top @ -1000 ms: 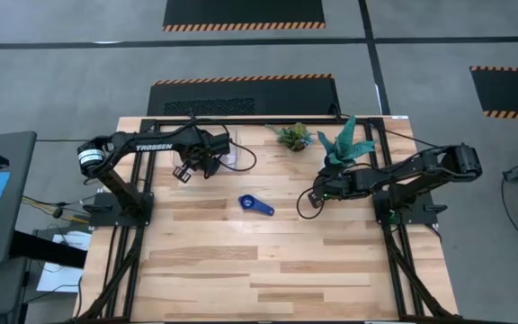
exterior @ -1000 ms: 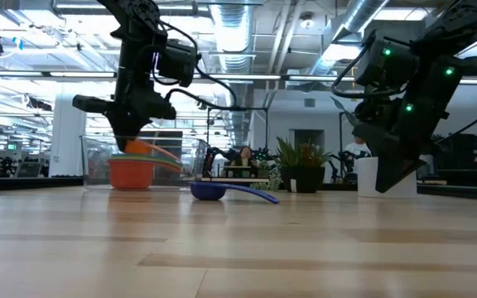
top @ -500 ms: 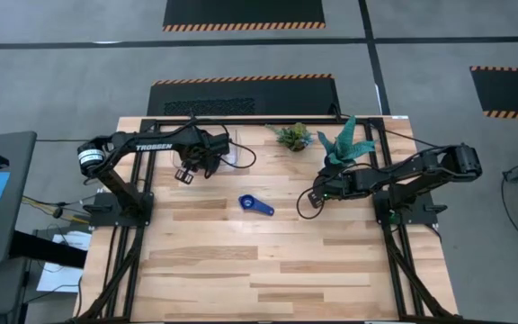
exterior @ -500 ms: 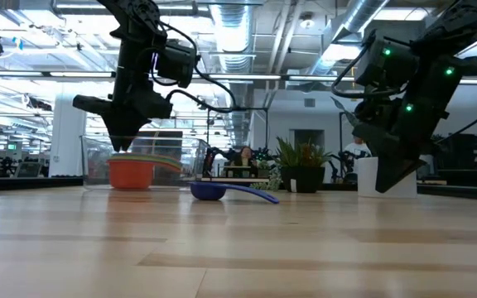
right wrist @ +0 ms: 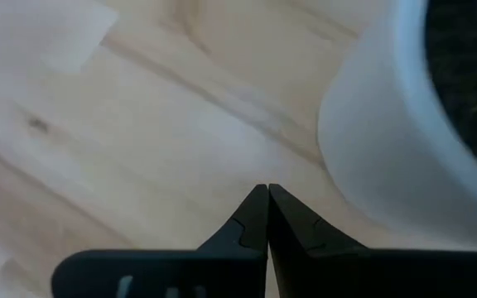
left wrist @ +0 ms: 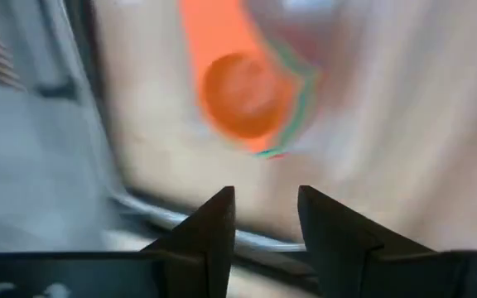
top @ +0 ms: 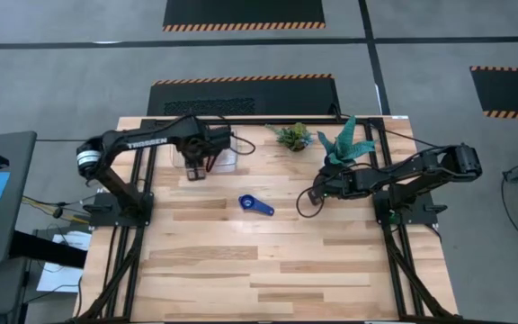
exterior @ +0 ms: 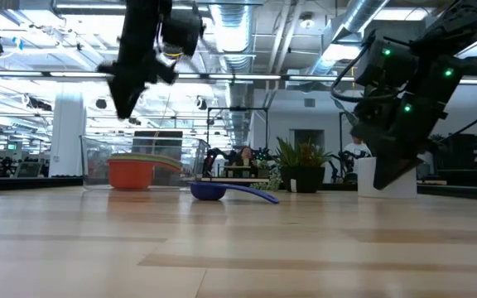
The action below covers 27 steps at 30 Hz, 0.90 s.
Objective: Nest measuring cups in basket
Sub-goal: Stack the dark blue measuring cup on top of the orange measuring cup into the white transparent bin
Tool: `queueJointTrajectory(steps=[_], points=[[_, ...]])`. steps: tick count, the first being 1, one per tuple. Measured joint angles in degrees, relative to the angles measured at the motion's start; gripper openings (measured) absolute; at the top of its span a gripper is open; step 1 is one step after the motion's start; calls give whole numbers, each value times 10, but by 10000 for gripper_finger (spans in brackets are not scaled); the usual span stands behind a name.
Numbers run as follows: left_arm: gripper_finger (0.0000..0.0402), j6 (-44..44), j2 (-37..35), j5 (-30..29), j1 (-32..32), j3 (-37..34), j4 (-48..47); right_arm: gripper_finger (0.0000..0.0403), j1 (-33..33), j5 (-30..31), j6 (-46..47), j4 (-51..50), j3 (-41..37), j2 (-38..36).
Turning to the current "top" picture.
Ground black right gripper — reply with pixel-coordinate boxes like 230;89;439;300
307;169;359;207

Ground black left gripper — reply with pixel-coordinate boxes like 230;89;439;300
175;128;210;182

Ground small dark blue measuring cup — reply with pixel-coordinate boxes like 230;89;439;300
237;193;276;218

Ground clear plastic basket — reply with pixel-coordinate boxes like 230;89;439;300
171;130;244;175

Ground snake plant in white pot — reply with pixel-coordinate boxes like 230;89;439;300
316;114;377;170

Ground small green succulent plant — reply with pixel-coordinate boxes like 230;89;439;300
265;121;315;153

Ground black hazard-striped floor mat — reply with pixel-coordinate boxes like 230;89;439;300
469;66;518;122
163;0;326;32
146;74;341;117

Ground black desk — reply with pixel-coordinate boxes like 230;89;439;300
9;229;88;270

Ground white paper sheets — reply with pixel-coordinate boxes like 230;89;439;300
36;231;92;293

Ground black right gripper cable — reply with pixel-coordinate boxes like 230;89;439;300
295;161;377;220

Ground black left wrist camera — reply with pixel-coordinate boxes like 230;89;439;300
204;125;233;153

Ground black aluminium table frame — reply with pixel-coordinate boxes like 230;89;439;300
67;115;462;324

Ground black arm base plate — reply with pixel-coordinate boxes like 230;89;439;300
372;188;448;226
83;191;155;228

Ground yellow and black floor cables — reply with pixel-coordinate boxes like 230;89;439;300
21;193;90;225

